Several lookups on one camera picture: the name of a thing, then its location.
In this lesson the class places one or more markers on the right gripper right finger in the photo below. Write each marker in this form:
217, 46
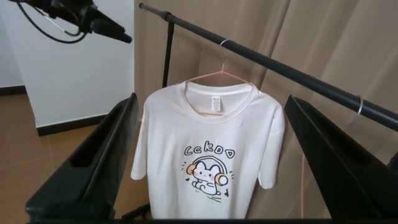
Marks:
342, 174

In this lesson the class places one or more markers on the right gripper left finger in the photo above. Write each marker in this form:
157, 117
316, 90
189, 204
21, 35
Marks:
93, 174

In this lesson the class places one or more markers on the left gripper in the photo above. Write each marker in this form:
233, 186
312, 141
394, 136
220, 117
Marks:
74, 12

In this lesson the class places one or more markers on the white garment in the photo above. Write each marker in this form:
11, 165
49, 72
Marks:
205, 137

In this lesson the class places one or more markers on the pink clothes hanger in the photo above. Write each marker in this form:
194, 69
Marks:
222, 69
361, 105

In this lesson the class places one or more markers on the black clothes rack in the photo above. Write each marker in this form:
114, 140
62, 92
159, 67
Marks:
280, 67

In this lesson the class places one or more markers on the beige curtain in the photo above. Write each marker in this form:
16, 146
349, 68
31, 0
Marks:
326, 40

